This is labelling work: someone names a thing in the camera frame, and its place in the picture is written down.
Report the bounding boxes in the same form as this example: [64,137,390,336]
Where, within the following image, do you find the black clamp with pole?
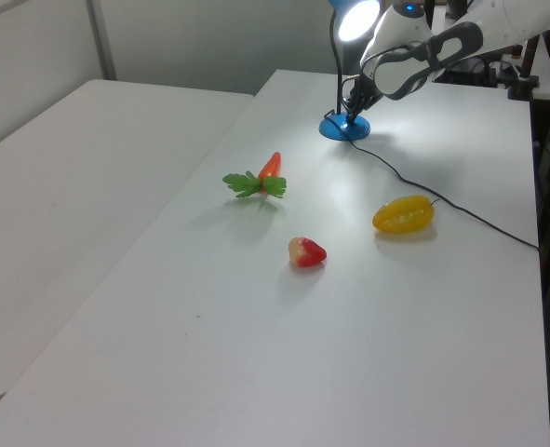
[507,34,542,102]

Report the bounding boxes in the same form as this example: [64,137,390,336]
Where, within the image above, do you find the red and cream toy fruit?
[288,237,328,268]

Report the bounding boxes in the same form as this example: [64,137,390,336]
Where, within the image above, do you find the black electronics box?
[436,55,499,88]

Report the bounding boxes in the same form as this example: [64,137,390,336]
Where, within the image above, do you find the yellow toy starfruit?
[371,195,441,235]

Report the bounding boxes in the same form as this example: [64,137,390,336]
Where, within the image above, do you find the blue desk lamp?
[318,0,381,142]

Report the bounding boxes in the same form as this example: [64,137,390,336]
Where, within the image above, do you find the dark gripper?
[346,72,384,127]

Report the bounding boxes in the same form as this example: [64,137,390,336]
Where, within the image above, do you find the orange toy carrot green leaves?
[221,151,288,200]

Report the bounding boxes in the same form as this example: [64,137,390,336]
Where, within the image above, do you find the white side table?
[0,78,256,406]

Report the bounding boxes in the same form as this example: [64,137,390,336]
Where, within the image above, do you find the black lamp power cable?
[322,109,540,251]

